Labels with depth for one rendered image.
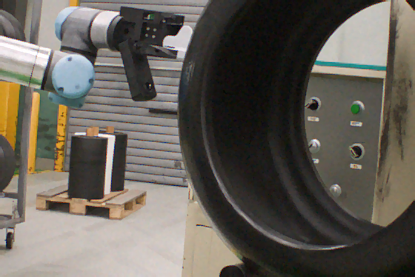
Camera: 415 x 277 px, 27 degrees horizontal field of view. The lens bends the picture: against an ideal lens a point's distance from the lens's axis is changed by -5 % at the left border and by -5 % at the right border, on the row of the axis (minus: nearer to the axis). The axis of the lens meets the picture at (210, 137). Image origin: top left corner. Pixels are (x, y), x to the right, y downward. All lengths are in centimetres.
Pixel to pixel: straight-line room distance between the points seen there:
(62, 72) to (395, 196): 64
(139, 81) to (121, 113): 954
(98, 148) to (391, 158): 631
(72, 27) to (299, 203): 53
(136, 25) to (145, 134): 944
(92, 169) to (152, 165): 322
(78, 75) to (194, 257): 91
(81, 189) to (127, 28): 625
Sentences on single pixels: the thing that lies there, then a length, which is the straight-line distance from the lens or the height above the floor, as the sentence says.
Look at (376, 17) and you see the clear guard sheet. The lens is 207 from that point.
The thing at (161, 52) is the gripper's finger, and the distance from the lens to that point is 152.
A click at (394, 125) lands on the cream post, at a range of 163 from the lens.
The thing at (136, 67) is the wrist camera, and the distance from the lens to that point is 158.
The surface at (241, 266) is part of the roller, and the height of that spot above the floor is 92.
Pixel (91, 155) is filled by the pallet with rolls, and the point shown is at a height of 53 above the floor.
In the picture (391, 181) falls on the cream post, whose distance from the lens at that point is 163.
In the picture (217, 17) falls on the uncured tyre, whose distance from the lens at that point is 135.
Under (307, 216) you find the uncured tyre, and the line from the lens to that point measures 157.
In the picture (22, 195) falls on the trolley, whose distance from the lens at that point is 605.
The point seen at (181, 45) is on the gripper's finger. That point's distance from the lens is 152.
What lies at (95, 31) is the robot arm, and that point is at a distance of 163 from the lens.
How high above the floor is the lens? 119
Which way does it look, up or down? 3 degrees down
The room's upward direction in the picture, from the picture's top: 5 degrees clockwise
